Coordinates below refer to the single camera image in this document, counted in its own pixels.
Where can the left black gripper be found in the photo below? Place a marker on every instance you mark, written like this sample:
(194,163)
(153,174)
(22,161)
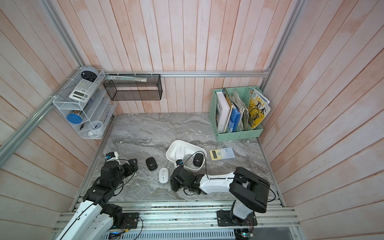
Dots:
(134,166)

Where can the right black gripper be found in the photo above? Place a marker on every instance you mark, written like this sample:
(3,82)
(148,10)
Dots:
(174,183)

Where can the white plastic storage box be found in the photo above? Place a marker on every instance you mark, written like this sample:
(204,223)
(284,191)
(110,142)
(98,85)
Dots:
(190,149)

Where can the white grey mouse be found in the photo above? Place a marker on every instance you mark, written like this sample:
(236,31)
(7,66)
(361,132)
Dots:
(188,160)

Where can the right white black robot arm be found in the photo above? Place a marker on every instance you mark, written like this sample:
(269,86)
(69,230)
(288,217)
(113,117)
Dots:
(250,190)

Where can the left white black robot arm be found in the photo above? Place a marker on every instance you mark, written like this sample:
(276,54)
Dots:
(95,215)

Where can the white slim mouse in box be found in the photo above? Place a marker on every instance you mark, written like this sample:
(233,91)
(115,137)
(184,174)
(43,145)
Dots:
(180,153)

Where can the black logo mouse in box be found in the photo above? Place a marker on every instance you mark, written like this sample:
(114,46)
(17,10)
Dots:
(198,159)

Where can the yellow blue calculator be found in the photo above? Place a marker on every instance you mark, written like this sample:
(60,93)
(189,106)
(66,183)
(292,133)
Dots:
(222,154)

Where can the blue lidded jar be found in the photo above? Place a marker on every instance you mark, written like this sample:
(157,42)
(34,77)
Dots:
(75,117)

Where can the blue book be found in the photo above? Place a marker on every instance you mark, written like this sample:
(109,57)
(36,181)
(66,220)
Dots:
(234,119)

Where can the white book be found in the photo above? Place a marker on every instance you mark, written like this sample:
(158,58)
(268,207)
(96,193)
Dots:
(222,112)

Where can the green plastic file organizer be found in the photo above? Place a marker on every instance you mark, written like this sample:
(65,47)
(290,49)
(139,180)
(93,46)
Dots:
(229,114)

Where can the white desk calculator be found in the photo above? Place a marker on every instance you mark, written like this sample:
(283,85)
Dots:
(83,91)

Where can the white ruler on basket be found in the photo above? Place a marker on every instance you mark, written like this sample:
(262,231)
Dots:
(126,78)

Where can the round grey black speaker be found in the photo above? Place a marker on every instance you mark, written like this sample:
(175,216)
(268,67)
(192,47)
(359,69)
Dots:
(89,73)

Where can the yellow magazine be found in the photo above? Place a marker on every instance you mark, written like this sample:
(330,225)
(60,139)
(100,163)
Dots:
(258,107)

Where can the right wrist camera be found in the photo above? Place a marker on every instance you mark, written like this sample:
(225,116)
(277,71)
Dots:
(179,163)

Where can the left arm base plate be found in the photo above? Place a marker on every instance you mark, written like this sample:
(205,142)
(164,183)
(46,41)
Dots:
(125,221)

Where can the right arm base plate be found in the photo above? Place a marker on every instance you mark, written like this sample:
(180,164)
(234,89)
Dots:
(228,219)

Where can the white wire wall shelf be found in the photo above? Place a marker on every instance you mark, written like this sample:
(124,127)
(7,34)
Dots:
(98,108)

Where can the black wire mesh basket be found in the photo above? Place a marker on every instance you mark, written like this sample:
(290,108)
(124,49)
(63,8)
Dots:
(135,91)

